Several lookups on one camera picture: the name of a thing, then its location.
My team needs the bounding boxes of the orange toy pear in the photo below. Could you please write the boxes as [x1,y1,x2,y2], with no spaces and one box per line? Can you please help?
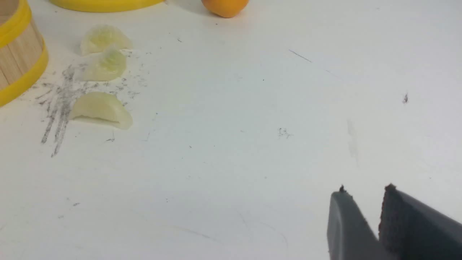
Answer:
[201,0,249,18]

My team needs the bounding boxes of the bamboo steamer tray yellow rim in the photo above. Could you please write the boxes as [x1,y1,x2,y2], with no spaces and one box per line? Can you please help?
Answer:
[0,0,48,106]

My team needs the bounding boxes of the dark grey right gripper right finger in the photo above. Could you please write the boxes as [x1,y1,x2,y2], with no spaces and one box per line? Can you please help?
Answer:
[378,184,462,260]

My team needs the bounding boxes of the pale green dumpling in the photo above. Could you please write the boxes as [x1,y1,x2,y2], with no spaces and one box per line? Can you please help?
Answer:
[80,25,133,56]
[82,49,127,81]

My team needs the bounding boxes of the pale yellow dumpling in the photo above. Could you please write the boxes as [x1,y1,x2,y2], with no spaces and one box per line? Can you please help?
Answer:
[68,92,133,130]

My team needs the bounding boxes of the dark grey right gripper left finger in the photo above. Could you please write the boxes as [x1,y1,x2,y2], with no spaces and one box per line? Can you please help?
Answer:
[327,185,394,260]

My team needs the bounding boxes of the woven steamer lid yellow rim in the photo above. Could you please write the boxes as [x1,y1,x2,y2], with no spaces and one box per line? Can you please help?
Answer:
[50,0,163,13]

